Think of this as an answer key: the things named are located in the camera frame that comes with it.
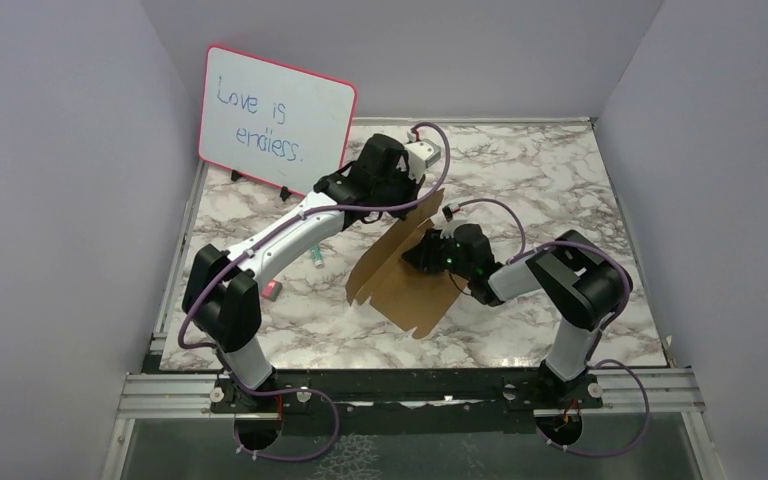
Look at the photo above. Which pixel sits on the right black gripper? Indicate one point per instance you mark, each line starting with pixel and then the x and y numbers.
pixel 423 256

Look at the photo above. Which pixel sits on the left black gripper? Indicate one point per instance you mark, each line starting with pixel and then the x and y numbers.
pixel 413 185

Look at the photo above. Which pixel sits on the brown cardboard box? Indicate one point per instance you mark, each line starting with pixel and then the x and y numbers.
pixel 411 300

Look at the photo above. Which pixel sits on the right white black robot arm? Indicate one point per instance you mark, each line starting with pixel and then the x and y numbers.
pixel 587 287

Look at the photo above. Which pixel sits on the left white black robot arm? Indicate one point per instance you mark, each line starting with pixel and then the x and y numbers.
pixel 222 295

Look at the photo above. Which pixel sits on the green white marker pen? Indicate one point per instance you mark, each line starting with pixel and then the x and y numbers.
pixel 317 257

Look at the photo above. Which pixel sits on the pink framed whiteboard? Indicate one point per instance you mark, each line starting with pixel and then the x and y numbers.
pixel 271 122

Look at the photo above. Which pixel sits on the pink grey whiteboard eraser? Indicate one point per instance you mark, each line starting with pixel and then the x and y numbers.
pixel 271 290

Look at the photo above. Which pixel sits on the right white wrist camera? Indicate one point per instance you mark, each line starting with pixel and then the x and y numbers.
pixel 448 230

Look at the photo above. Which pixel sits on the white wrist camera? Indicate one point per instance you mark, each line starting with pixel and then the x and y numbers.
pixel 448 230
pixel 422 153

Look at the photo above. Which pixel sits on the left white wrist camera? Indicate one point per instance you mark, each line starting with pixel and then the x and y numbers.
pixel 422 153

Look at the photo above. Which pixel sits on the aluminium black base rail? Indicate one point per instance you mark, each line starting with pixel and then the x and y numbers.
pixel 409 401

